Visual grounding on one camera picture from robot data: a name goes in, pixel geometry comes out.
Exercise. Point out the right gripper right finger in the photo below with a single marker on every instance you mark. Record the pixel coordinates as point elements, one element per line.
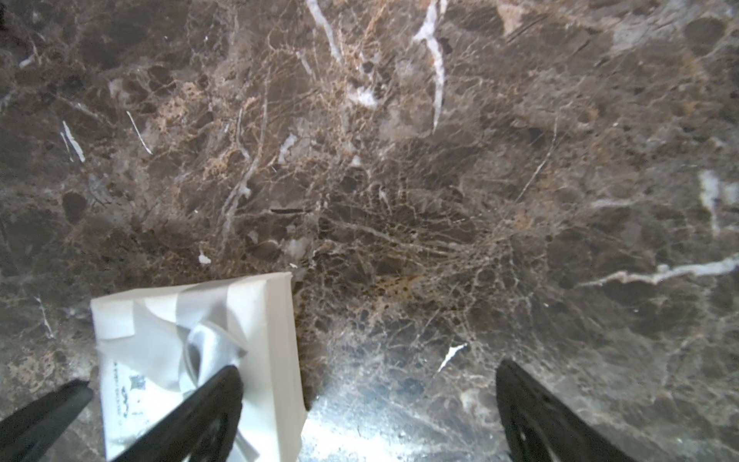
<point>539,427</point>

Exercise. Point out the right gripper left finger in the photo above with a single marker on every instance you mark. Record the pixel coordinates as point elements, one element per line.
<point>202,428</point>

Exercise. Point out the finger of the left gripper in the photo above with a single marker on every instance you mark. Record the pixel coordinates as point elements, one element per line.
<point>31,431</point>

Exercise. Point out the white lift-off box lid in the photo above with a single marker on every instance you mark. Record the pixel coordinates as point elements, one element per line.
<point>156,347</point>

